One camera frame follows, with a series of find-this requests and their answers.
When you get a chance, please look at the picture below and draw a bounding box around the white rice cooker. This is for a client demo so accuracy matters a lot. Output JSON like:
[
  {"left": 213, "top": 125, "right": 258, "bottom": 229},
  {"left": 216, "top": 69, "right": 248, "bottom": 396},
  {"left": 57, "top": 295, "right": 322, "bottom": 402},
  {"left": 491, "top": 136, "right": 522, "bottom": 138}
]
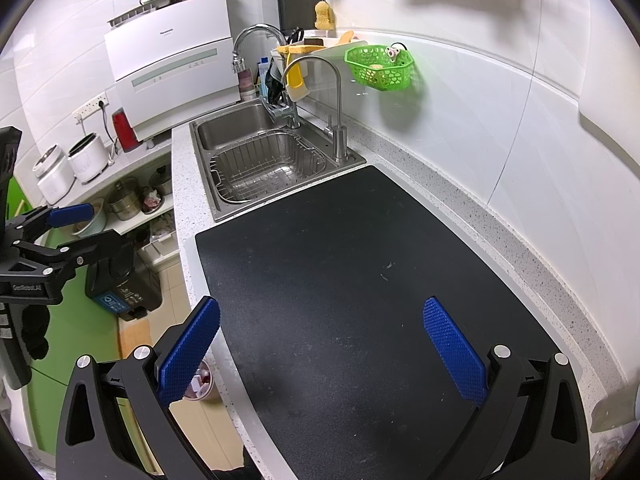
[
  {"left": 67, "top": 132, "right": 110, "bottom": 184},
  {"left": 32, "top": 144, "right": 76, "bottom": 206}
]

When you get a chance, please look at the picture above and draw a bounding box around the green plastic basket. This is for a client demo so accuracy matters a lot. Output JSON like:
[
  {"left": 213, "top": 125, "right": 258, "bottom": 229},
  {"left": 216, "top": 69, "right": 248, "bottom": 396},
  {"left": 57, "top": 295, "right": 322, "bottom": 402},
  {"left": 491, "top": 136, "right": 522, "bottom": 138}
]
[{"left": 344, "top": 44, "right": 415, "bottom": 92}]

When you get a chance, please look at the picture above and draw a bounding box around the stainless steel sink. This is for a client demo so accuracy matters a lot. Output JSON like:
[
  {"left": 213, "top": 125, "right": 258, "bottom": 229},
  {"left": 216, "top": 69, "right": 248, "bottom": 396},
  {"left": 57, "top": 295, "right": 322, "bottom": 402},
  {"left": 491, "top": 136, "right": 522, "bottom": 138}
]
[{"left": 190, "top": 100, "right": 367, "bottom": 223}]

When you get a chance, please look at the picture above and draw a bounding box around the wire sink basket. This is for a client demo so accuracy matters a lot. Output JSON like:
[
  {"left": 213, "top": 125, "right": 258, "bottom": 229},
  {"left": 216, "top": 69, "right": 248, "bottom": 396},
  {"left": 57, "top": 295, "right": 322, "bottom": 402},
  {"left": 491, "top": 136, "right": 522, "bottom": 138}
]
[{"left": 209, "top": 130, "right": 328, "bottom": 204}]

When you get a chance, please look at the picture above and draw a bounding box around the person's left hand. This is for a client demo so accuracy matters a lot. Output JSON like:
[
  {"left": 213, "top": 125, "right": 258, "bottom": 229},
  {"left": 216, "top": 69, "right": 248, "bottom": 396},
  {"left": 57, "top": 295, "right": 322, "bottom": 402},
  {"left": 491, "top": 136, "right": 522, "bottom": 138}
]
[{"left": 20, "top": 305, "right": 52, "bottom": 362}]

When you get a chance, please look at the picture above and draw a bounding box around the slim gooseneck faucet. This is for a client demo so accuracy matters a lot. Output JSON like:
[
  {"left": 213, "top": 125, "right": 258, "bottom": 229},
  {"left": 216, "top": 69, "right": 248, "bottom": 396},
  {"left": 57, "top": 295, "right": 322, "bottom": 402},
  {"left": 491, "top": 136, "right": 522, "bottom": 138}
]
[{"left": 281, "top": 55, "right": 349, "bottom": 162}]

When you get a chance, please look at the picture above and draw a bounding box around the white dishwasher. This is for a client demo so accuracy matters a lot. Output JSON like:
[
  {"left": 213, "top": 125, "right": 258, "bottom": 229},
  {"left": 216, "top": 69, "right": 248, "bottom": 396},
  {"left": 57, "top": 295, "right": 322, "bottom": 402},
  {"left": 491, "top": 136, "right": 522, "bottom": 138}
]
[{"left": 104, "top": 0, "right": 241, "bottom": 142}]

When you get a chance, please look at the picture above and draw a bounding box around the black pedal bin blue label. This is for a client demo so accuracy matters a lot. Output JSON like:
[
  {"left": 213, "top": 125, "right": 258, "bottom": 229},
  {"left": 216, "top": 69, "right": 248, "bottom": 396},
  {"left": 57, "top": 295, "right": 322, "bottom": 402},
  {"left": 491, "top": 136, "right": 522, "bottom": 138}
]
[{"left": 85, "top": 240, "right": 163, "bottom": 322}]

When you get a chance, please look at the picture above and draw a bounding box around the steel pot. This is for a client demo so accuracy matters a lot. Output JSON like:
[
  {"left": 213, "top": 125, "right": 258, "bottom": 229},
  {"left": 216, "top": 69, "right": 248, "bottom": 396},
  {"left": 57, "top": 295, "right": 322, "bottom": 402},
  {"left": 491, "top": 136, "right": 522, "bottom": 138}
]
[{"left": 105, "top": 180, "right": 143, "bottom": 221}]

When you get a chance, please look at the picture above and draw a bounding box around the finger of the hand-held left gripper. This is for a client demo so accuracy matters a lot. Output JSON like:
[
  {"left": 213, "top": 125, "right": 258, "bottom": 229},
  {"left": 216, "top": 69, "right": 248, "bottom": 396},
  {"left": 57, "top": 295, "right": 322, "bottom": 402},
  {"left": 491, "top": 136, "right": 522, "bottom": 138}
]
[
  {"left": 11, "top": 229, "right": 136, "bottom": 277},
  {"left": 4, "top": 202, "right": 97, "bottom": 247}
]

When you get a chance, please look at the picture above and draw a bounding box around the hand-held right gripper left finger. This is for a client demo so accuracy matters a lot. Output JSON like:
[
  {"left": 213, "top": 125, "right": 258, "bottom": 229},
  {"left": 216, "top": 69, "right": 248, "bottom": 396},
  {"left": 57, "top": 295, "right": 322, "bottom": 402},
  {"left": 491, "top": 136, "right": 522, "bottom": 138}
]
[{"left": 54, "top": 296, "right": 227, "bottom": 480}]

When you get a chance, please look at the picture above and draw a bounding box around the black power cable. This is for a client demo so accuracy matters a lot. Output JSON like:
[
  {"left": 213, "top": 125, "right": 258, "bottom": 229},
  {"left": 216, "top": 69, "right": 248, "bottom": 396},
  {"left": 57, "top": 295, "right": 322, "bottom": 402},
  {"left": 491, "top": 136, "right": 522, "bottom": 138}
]
[{"left": 99, "top": 101, "right": 120, "bottom": 155}]

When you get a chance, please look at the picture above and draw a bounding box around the yellow sponge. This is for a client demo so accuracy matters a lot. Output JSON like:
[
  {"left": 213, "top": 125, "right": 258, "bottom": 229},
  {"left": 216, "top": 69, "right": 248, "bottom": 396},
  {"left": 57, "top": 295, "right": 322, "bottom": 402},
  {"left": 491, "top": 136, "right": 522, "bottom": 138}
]
[{"left": 314, "top": 1, "right": 337, "bottom": 31}]

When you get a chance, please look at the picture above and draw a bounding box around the dark cloth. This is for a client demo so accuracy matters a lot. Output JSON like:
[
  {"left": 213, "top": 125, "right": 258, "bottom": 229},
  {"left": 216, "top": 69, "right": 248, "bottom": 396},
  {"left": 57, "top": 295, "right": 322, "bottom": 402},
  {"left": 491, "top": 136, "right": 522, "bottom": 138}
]
[{"left": 265, "top": 62, "right": 286, "bottom": 103}]

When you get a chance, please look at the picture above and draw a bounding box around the white wall socket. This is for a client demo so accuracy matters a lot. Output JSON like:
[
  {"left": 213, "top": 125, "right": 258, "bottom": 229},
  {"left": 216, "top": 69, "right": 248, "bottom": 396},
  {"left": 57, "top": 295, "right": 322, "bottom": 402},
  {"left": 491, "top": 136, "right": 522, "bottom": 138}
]
[{"left": 74, "top": 92, "right": 110, "bottom": 123}]

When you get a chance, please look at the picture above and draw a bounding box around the lidded cooking pot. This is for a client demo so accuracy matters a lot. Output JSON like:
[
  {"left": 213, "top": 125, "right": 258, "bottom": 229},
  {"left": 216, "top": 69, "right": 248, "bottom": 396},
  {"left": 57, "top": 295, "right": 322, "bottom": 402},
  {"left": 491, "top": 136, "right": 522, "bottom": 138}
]
[{"left": 149, "top": 165, "right": 174, "bottom": 196}]

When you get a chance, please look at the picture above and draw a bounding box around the small red appliance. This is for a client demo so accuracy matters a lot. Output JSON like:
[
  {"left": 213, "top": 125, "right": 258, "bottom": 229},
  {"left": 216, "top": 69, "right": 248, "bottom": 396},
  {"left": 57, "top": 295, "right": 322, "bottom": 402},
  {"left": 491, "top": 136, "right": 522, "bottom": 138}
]
[{"left": 111, "top": 108, "right": 142, "bottom": 153}]

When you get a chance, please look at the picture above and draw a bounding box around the yellow white scraper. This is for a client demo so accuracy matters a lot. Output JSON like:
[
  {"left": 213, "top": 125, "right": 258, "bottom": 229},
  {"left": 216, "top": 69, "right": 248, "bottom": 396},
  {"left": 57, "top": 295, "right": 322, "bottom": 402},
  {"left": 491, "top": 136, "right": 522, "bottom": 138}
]
[{"left": 285, "top": 62, "right": 310, "bottom": 101}]

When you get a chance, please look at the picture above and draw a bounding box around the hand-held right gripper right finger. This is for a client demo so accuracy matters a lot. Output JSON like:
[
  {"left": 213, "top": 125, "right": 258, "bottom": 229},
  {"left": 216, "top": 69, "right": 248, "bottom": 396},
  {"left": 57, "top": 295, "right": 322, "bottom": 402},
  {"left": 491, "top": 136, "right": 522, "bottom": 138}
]
[{"left": 414, "top": 296, "right": 592, "bottom": 480}]

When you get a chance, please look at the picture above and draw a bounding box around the pale green basin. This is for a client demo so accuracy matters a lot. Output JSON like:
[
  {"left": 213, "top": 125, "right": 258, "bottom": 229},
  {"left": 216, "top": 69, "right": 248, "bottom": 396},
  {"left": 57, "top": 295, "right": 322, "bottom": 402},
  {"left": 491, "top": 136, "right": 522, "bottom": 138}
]
[{"left": 70, "top": 197, "right": 108, "bottom": 237}]

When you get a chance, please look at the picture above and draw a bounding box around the tall chrome faucet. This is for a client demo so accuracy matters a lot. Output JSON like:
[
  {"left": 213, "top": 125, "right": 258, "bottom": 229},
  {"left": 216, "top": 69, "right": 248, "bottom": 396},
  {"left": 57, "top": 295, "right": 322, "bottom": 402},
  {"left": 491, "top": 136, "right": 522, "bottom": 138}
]
[{"left": 231, "top": 24, "right": 301, "bottom": 130}]

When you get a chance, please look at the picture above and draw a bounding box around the white sink shelf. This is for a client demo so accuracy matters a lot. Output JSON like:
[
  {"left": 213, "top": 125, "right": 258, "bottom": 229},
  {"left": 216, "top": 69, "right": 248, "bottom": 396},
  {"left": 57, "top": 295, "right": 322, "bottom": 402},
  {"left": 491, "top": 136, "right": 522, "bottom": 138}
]
[{"left": 271, "top": 35, "right": 369, "bottom": 61}]

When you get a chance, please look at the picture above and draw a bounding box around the white storage box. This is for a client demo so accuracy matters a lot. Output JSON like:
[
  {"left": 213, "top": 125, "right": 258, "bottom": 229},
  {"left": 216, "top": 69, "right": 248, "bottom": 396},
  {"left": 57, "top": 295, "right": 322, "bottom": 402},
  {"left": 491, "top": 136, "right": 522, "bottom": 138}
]
[{"left": 137, "top": 232, "right": 181, "bottom": 266}]

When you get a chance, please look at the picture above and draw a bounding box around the pink trash bin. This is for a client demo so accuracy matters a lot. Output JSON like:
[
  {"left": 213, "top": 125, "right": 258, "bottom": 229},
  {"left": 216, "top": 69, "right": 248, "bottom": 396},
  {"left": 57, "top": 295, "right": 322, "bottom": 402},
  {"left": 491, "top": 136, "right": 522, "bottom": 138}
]
[{"left": 182, "top": 360, "right": 217, "bottom": 401}]

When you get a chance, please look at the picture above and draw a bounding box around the black counter mat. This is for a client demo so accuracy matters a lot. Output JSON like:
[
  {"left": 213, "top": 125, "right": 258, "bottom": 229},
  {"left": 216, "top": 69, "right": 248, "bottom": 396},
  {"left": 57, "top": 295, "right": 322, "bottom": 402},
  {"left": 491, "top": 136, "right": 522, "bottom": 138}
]
[{"left": 195, "top": 165, "right": 591, "bottom": 480}]

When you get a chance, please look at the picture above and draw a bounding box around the white open shelf unit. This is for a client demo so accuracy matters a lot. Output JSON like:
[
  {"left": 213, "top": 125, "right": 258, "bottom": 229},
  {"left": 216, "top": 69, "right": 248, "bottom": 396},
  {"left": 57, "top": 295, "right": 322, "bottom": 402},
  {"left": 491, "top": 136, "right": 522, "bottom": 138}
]
[{"left": 65, "top": 152, "right": 181, "bottom": 271}]

